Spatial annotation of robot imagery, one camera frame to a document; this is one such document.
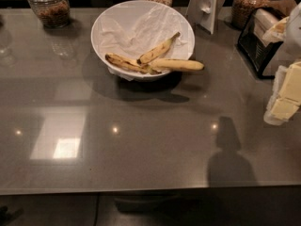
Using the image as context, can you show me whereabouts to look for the right yellow banana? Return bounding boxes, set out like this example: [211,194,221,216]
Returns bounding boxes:
[150,58,204,72]

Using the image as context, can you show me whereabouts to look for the white paper liner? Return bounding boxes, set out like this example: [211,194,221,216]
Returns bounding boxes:
[98,4,191,82]

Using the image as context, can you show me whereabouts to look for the white bowl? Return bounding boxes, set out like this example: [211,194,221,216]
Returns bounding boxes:
[90,0,196,83]

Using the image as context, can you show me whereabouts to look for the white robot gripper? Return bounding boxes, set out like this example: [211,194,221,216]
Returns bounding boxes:
[263,2,301,125]

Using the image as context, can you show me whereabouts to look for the upper yellow banana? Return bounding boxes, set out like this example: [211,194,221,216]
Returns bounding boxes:
[137,32,180,64]

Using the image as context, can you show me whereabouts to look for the right glass cereal jar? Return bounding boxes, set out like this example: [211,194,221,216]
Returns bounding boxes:
[231,0,272,29]

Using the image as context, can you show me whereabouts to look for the left glass cereal jar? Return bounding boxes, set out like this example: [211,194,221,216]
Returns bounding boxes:
[27,0,70,28]

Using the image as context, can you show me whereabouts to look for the yellow banana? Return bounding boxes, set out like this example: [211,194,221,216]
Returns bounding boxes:
[137,32,180,64]
[150,58,204,72]

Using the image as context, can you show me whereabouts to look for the white folded sign stand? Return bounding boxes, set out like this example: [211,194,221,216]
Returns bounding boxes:
[185,0,225,34]

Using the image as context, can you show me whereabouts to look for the left spotted banana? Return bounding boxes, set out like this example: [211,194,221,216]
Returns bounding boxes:
[104,53,158,74]

